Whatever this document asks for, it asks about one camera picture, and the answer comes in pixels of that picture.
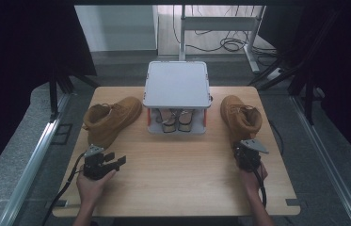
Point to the white power strip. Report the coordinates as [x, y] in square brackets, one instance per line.
[275, 73]

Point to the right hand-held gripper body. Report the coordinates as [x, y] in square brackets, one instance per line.
[248, 157]

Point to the white metal desk frame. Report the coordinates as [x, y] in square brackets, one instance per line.
[220, 23]

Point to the white panel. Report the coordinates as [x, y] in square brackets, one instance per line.
[116, 28]

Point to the dark curtain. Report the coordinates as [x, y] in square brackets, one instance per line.
[345, 62]
[13, 62]

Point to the person's left hand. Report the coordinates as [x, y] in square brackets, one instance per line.
[90, 190]

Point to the aluminium rail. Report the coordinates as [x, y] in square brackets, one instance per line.
[327, 157]
[28, 169]

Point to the tan suede boot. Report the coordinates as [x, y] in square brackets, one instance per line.
[113, 121]
[240, 117]

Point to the black tripod stand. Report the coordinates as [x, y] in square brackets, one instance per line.
[308, 94]
[53, 94]

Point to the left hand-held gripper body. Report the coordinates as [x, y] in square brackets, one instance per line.
[96, 166]

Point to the person's right hand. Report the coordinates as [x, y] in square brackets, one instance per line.
[253, 180]

